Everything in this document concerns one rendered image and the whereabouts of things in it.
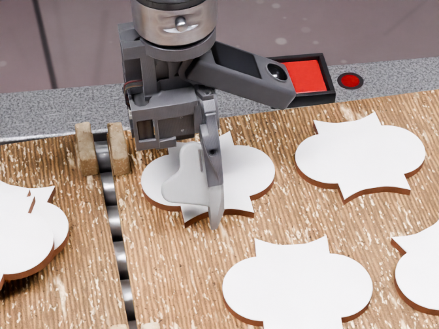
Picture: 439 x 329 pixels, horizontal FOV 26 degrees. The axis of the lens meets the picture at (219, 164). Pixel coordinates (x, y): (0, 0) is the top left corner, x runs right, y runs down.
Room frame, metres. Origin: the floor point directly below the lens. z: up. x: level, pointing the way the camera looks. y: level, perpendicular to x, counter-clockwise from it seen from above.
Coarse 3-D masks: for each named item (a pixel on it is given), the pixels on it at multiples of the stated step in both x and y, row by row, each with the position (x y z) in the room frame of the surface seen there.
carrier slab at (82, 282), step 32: (0, 160) 0.72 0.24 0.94; (32, 160) 0.72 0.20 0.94; (64, 160) 0.72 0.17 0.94; (64, 192) 0.67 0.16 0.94; (96, 192) 0.67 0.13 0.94; (96, 224) 0.63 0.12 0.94; (64, 256) 0.59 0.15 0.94; (96, 256) 0.59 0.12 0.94; (32, 288) 0.55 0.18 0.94; (64, 288) 0.55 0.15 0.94; (96, 288) 0.55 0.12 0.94; (0, 320) 0.51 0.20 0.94; (32, 320) 0.51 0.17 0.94; (64, 320) 0.51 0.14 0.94; (96, 320) 0.51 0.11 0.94
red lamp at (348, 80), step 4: (344, 76) 0.88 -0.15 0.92; (348, 76) 0.88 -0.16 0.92; (352, 76) 0.88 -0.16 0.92; (356, 76) 0.88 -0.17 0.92; (344, 80) 0.88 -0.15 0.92; (348, 80) 0.88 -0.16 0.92; (352, 80) 0.88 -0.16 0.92; (356, 80) 0.88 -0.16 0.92; (344, 84) 0.87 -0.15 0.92; (348, 84) 0.87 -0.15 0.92; (352, 84) 0.87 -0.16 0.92; (356, 84) 0.87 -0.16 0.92
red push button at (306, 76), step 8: (288, 64) 0.89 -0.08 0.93; (296, 64) 0.89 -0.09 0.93; (304, 64) 0.89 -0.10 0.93; (312, 64) 0.89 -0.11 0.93; (288, 72) 0.87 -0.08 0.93; (296, 72) 0.87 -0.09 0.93; (304, 72) 0.87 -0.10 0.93; (312, 72) 0.87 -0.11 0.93; (320, 72) 0.87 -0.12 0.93; (296, 80) 0.86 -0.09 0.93; (304, 80) 0.86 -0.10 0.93; (312, 80) 0.86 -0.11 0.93; (320, 80) 0.86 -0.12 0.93; (296, 88) 0.85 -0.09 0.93; (304, 88) 0.85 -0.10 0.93; (312, 88) 0.85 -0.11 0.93; (320, 88) 0.85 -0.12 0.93
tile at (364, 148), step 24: (360, 120) 0.77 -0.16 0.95; (312, 144) 0.73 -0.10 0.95; (336, 144) 0.73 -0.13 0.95; (360, 144) 0.73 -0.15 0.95; (384, 144) 0.73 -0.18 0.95; (408, 144) 0.73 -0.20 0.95; (312, 168) 0.70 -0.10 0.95; (336, 168) 0.70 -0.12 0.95; (360, 168) 0.70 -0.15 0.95; (384, 168) 0.70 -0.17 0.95; (408, 168) 0.70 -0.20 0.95; (360, 192) 0.67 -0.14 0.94; (408, 192) 0.67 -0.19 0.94
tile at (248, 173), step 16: (176, 144) 0.73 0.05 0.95; (224, 144) 0.73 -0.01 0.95; (160, 160) 0.71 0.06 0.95; (176, 160) 0.71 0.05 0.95; (224, 160) 0.71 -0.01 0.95; (240, 160) 0.71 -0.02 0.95; (256, 160) 0.71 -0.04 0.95; (144, 176) 0.69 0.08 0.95; (160, 176) 0.69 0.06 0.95; (224, 176) 0.69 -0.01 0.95; (240, 176) 0.69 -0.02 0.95; (256, 176) 0.69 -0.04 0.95; (272, 176) 0.69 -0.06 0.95; (144, 192) 0.66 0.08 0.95; (160, 192) 0.66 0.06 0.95; (224, 192) 0.66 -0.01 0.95; (240, 192) 0.66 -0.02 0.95; (256, 192) 0.66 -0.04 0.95; (160, 208) 0.65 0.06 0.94; (176, 208) 0.65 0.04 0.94; (192, 208) 0.64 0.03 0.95; (224, 208) 0.64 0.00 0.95; (240, 208) 0.64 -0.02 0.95
